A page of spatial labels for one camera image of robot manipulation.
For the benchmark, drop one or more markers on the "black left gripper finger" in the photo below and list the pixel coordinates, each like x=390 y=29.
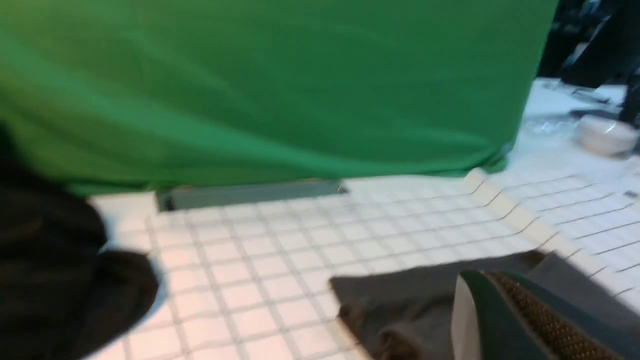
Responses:
x=505 y=316

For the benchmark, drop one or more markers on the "white grid mat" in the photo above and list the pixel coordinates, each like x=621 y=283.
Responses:
x=251 y=281

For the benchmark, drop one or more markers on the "green backdrop cloth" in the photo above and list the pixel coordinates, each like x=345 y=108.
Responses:
x=110 y=96

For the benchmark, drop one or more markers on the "gray long-sleeve top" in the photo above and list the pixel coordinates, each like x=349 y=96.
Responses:
x=406 y=315

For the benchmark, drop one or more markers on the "white round container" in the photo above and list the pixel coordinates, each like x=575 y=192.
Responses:
x=606 y=137

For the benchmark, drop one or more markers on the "gray metal bar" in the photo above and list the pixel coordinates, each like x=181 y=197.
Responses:
x=190 y=198

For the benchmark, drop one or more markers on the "black crumpled garment pile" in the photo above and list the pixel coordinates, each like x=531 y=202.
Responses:
x=63 y=296

